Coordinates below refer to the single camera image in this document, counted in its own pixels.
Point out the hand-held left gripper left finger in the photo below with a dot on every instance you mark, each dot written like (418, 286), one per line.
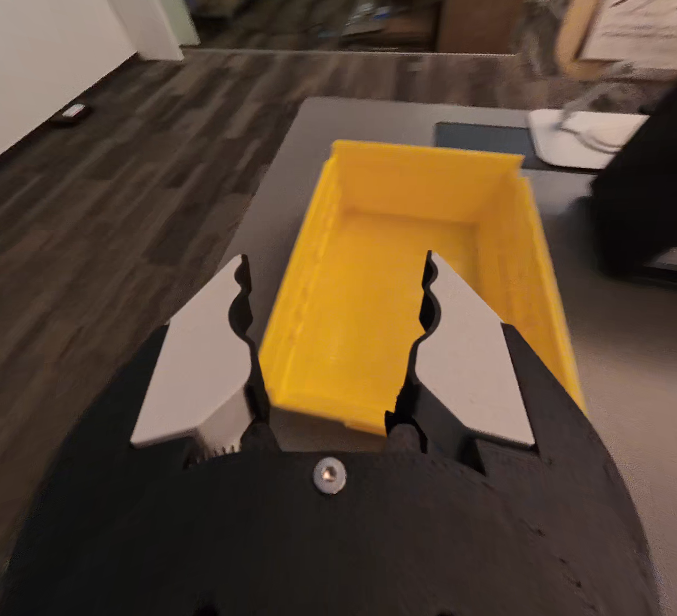
(195, 362)

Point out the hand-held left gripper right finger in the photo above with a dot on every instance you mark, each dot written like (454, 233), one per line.
(470, 362)

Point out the yellow plastic bin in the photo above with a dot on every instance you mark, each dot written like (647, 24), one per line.
(381, 283)

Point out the black drawer cabinet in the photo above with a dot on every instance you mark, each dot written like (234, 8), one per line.
(634, 193)

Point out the dark rectangular desk pad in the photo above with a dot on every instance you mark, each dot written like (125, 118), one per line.
(476, 143)

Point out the small black floor device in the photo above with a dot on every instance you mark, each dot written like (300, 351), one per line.
(71, 115)

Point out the instruction poster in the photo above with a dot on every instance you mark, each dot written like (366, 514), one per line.
(634, 3)

